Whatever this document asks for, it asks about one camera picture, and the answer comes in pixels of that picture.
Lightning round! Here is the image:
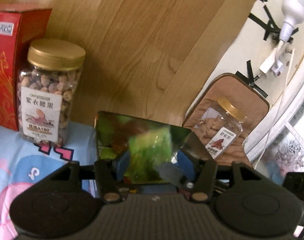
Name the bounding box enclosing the brown seat cushion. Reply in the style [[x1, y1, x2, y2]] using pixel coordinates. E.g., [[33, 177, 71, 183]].
[[182, 73, 270, 166]]

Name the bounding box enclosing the green seaweed snack packet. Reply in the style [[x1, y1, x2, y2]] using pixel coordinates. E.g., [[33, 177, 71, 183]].
[[95, 111, 191, 184]]

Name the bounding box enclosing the blue pig cartoon bedsheet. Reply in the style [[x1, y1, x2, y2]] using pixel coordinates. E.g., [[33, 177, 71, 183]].
[[0, 122, 94, 239]]

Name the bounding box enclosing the almond jar gold lid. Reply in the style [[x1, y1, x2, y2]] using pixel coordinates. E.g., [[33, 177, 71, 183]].
[[193, 97, 247, 159]]

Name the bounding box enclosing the white power strip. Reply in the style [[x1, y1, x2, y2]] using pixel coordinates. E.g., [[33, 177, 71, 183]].
[[259, 45, 293, 77]]

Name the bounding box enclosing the black camera device green light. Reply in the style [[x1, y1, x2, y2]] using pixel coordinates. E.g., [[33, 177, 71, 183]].
[[282, 172, 304, 239]]

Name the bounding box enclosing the red gift bag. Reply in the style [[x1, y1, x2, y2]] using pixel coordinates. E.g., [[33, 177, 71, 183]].
[[0, 4, 51, 131]]

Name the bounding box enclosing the cashew jar gold lid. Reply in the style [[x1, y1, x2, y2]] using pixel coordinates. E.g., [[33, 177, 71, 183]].
[[16, 38, 86, 147]]

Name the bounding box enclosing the white framed frosted window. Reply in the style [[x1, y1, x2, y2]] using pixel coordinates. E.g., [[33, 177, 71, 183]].
[[244, 56, 304, 185]]

